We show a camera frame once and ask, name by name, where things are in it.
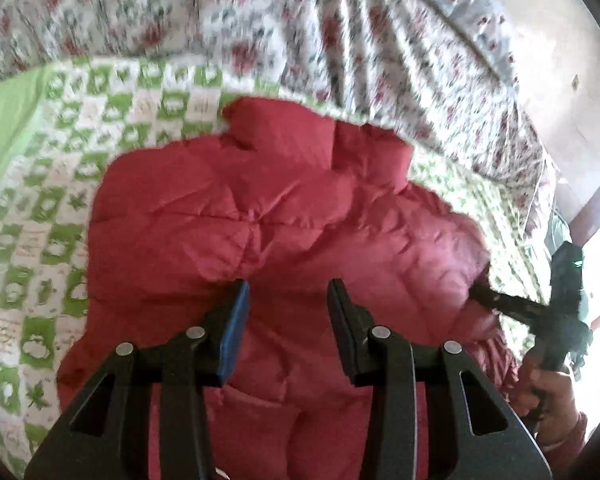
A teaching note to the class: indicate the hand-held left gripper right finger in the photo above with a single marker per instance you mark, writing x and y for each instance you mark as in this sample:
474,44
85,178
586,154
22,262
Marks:
342,332

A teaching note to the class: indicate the person's right forearm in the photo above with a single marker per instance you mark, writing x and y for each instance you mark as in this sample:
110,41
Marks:
562,437

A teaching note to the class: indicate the person's right hand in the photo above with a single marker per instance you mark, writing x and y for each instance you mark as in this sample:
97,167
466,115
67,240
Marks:
550,390

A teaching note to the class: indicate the floral rose print quilt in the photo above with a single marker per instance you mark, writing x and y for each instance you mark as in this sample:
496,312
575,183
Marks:
280,20

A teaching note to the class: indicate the green checkered printed blanket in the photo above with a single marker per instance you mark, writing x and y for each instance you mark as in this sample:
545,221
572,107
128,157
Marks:
30,260

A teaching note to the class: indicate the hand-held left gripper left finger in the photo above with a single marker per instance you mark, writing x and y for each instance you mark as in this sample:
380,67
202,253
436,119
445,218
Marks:
235,330

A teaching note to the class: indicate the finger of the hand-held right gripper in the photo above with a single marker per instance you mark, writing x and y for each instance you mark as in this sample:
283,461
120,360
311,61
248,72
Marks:
505,304

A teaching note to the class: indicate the red padded jacket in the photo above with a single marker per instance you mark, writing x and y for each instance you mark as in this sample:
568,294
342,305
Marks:
255,210

